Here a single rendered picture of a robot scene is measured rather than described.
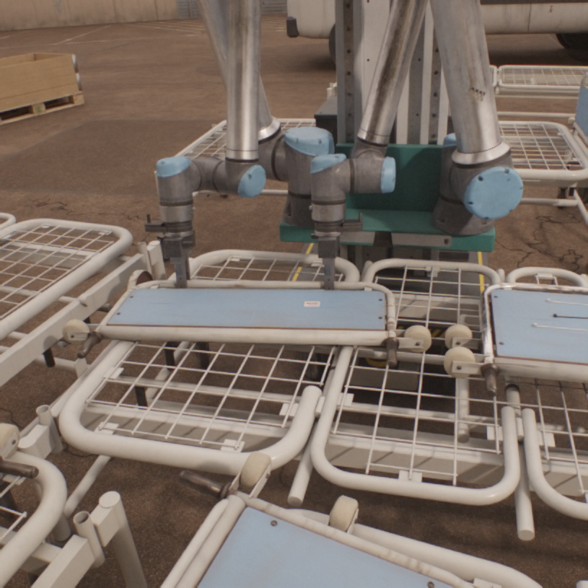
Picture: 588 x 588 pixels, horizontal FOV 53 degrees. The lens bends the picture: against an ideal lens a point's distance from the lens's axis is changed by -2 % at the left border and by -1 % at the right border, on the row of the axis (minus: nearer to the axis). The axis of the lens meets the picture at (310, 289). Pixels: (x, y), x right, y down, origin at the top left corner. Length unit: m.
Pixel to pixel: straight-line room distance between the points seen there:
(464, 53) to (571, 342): 0.70
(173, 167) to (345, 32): 0.66
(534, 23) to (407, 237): 6.86
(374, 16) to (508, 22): 6.58
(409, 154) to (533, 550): 1.16
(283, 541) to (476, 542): 0.84
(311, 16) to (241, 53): 6.74
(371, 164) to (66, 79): 6.14
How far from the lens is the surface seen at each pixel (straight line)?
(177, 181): 1.61
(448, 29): 1.50
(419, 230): 1.81
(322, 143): 1.78
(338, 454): 1.24
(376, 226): 1.83
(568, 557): 1.70
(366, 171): 1.53
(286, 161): 1.82
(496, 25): 8.44
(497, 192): 1.58
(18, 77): 7.15
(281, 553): 0.90
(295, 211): 1.84
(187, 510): 1.76
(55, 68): 7.38
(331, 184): 1.53
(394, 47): 1.62
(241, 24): 1.59
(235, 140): 1.60
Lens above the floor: 1.30
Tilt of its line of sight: 29 degrees down
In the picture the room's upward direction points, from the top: 3 degrees counter-clockwise
